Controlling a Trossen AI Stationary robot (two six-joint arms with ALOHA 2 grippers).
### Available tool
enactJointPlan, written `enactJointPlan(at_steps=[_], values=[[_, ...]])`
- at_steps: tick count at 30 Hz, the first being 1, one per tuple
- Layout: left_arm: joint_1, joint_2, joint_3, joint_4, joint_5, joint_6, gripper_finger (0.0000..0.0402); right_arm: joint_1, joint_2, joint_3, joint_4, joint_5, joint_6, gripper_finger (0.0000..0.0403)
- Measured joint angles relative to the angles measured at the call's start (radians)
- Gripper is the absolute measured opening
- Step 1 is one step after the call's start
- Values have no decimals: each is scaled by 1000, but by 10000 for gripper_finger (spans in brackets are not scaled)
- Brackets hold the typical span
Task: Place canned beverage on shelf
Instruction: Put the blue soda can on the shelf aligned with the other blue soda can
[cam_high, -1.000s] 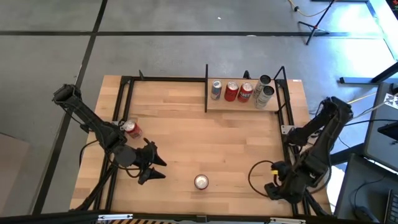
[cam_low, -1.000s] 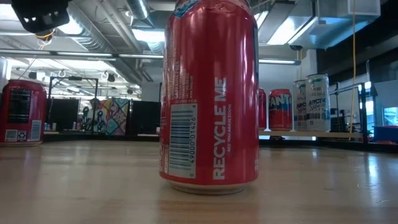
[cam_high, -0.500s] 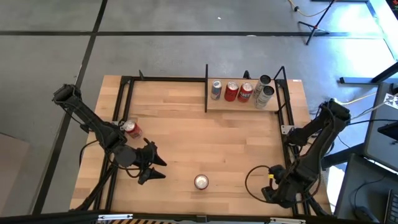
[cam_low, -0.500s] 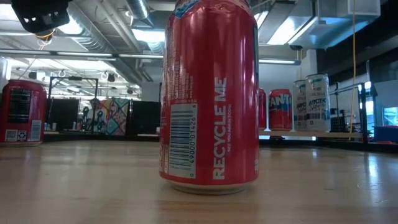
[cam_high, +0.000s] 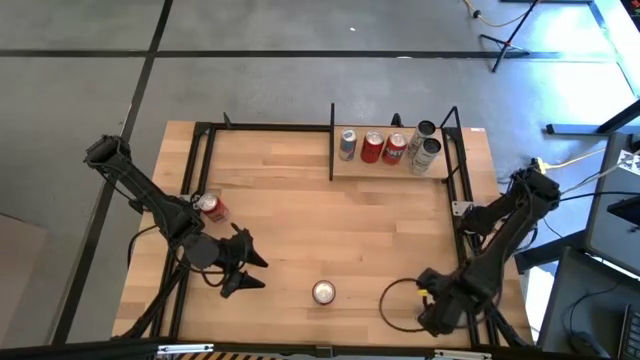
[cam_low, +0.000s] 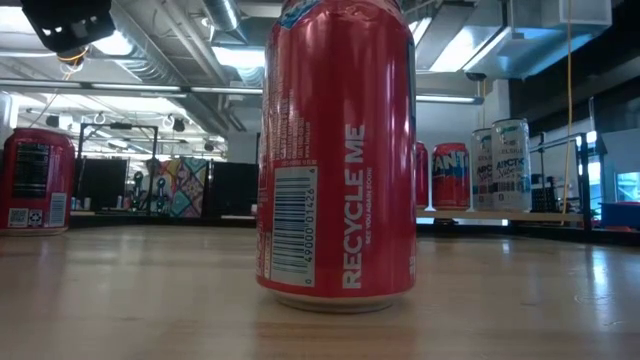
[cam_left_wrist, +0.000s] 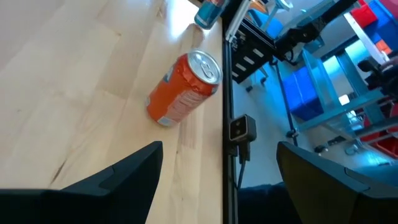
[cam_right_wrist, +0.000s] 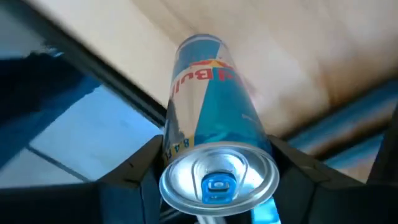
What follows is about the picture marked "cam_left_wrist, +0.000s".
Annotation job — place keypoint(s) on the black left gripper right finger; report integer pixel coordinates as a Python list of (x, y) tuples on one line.
[(317, 193)]

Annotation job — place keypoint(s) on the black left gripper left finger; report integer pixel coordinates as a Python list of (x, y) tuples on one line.
[(133, 186)]

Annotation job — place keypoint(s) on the orange Fanta soda can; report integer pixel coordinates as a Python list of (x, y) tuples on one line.
[(180, 93)]

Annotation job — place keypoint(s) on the silver slim can teal tab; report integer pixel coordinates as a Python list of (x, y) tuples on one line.
[(210, 14)]

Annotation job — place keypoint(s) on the red plastic bin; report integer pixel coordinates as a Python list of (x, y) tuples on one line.
[(363, 15), (382, 146)]

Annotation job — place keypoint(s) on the metal storage rack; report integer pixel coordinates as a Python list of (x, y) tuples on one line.
[(342, 109)]

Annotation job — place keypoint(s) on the blue plastic storage bin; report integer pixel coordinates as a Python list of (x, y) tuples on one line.
[(301, 93)]

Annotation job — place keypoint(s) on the thin dark stand pole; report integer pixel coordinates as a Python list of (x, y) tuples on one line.
[(284, 93)]

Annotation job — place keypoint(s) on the black plate white slots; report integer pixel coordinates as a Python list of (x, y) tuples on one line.
[(252, 49)]

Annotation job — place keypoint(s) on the small black depth camera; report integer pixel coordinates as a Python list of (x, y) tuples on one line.
[(242, 127)]

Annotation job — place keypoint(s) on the black aluminium frame rail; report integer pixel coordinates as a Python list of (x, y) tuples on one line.
[(228, 93), (311, 31)]

